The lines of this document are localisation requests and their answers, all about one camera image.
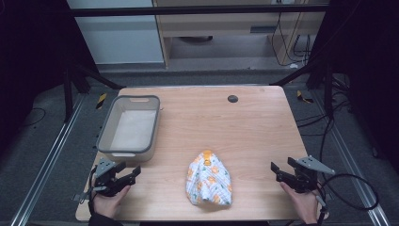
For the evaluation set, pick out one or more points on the person's right hand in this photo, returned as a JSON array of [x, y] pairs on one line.
[[302, 204]]

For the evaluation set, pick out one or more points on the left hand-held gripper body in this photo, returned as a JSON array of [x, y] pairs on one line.
[[106, 183]]

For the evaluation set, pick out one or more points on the black round table grommet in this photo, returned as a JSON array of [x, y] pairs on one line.
[[232, 99]]

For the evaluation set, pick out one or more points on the white cloth with orange print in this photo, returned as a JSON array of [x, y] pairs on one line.
[[208, 182]]

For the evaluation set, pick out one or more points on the white cabinet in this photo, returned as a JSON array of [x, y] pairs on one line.
[[119, 40]]

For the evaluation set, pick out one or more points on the person's left hand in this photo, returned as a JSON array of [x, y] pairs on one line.
[[108, 204]]

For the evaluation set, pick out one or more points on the yellow and black tape strip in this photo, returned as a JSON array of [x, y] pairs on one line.
[[101, 100], [302, 97]]

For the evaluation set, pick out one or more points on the grey plastic basin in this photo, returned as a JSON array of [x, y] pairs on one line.
[[129, 128]]

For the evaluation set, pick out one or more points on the aluminium floor rail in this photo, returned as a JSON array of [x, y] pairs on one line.
[[354, 163], [50, 157]]

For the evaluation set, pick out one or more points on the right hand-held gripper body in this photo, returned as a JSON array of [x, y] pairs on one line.
[[306, 175]]

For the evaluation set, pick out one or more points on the light wooden desk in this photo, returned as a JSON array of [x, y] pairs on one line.
[[219, 22]]

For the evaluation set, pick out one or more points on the black curtain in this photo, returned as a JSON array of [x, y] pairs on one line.
[[31, 62], [370, 78]]

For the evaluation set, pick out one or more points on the black metal stand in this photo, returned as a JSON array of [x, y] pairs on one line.
[[67, 94], [328, 91]]

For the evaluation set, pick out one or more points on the black horizontal frame bar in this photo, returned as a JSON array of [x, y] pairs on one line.
[[188, 11]]

